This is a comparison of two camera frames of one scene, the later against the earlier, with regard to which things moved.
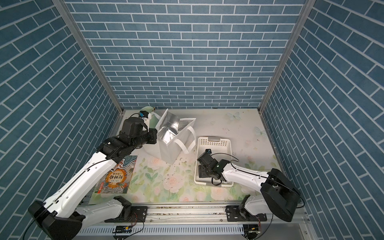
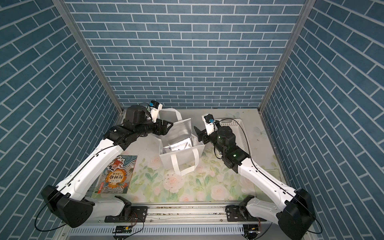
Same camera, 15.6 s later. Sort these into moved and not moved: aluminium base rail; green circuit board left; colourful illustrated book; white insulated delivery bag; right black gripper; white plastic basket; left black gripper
Moved: white plastic basket; right black gripper; left black gripper; white insulated delivery bag
Not moved: aluminium base rail; green circuit board left; colourful illustrated book
